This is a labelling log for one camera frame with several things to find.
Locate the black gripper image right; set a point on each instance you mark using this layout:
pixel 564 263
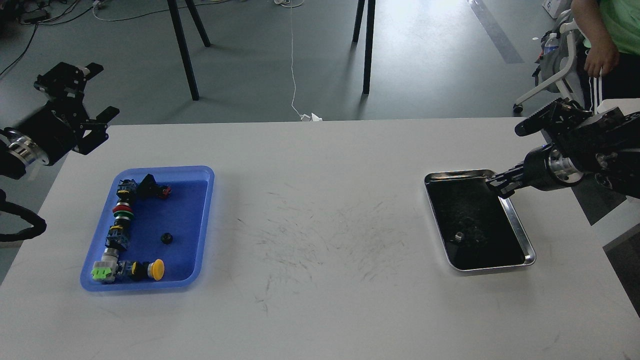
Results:
pixel 534 172

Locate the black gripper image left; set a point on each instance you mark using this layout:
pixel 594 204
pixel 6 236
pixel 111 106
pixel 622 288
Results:
pixel 58 127

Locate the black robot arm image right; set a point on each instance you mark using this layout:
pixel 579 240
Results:
pixel 605 145

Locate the silver metal tray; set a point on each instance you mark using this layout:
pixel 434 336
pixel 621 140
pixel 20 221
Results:
pixel 496 239

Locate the blue plastic tray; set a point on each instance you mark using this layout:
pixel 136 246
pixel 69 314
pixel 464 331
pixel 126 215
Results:
pixel 184 214

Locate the person's hand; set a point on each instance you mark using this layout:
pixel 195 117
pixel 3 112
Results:
pixel 601 60

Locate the red green push buttons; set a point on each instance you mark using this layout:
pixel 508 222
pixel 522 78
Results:
pixel 123 210

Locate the white office chair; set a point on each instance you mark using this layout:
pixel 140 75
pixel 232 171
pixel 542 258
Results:
pixel 553 68

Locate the plastic water bottle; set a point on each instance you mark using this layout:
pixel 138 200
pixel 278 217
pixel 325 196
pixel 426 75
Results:
pixel 550 42

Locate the black stand leg left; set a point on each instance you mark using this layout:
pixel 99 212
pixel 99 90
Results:
pixel 179 33

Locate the black stand leg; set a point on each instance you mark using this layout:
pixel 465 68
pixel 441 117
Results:
pixel 370 6
pixel 179 33

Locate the person in green shirt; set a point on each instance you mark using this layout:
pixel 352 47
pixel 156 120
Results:
pixel 608 23

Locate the yellow mushroom push button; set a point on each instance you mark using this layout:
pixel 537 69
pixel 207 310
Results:
pixel 147 270

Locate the black stand leg right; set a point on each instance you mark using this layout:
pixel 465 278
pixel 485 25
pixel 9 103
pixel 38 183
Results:
pixel 370 6

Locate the black red switch part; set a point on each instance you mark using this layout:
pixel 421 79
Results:
pixel 149 188

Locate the green terminal switch block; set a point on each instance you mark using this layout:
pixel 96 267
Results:
pixel 106 269

